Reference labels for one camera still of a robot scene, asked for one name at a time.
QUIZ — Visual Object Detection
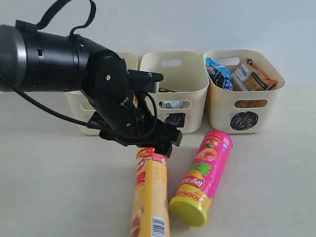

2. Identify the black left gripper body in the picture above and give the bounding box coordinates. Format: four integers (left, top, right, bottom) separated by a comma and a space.
81, 50, 182, 146

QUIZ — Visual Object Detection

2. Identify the purple small box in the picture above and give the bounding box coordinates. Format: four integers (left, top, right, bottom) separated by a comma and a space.
158, 87, 176, 93

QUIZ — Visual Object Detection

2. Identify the white blue milk carton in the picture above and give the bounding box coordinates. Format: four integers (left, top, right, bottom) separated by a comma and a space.
158, 100, 184, 109

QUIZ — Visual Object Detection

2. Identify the pink chips can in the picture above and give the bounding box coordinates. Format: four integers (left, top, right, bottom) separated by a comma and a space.
169, 130, 233, 227

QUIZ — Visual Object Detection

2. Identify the yellow chips can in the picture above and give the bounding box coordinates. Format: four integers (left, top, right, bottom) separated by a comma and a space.
130, 148, 170, 237

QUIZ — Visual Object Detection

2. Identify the blue snack bag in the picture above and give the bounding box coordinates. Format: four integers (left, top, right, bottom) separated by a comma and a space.
205, 57, 233, 91

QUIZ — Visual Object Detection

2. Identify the orange snack bag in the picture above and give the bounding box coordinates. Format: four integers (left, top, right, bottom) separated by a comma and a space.
232, 58, 277, 108

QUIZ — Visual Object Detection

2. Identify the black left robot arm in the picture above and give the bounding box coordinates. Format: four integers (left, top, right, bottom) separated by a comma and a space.
0, 21, 182, 157

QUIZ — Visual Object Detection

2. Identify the cream bin square mark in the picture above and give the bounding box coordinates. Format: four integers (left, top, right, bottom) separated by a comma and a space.
140, 51, 209, 134

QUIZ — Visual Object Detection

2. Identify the cream bin triangle mark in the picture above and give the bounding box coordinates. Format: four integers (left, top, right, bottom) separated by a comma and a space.
66, 50, 139, 136

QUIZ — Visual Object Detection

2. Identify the cream bin circle mark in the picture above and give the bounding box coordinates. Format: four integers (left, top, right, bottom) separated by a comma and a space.
202, 49, 285, 134

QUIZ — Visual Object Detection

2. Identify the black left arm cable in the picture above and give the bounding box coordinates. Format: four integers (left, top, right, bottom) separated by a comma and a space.
0, 0, 158, 139

